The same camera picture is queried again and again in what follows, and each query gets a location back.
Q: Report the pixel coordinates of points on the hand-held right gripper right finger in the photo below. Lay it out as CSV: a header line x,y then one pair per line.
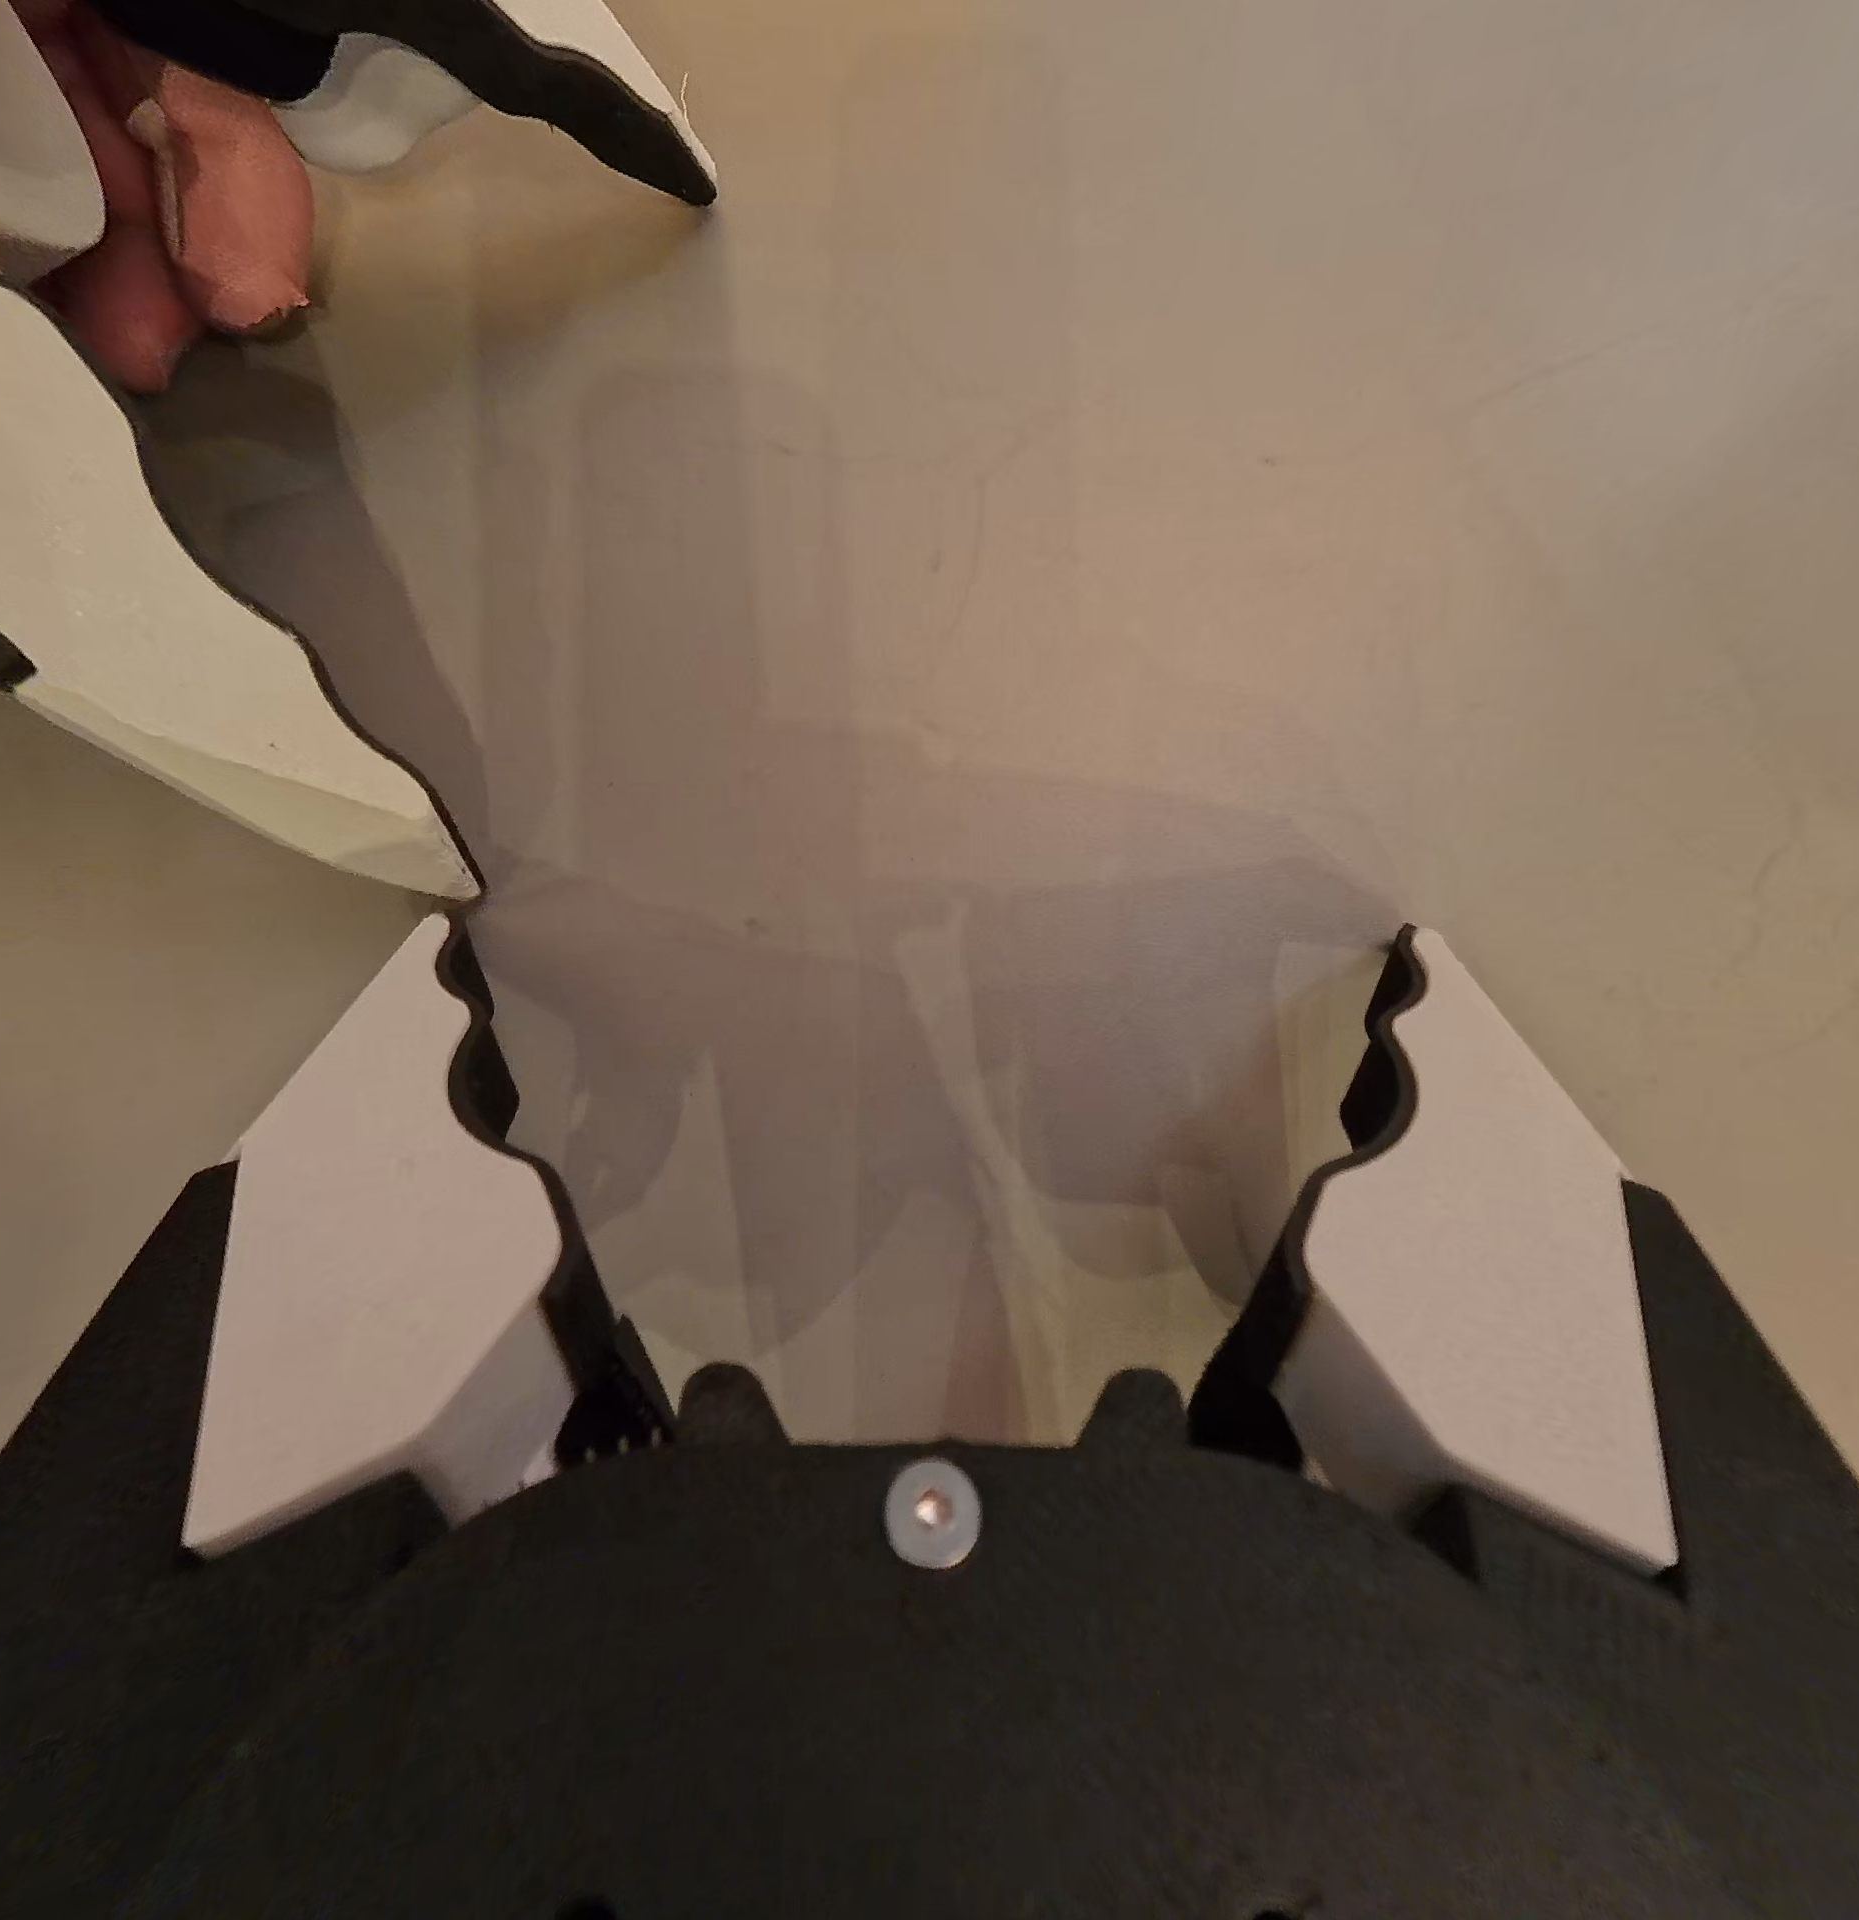
x,y
1483,1260

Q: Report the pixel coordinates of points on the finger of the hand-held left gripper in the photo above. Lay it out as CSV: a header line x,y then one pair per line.
x,y
591,42
120,601

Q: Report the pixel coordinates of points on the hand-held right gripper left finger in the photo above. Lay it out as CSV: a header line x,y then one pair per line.
x,y
360,1246

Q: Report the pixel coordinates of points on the person's left hand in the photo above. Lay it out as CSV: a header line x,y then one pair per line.
x,y
224,227

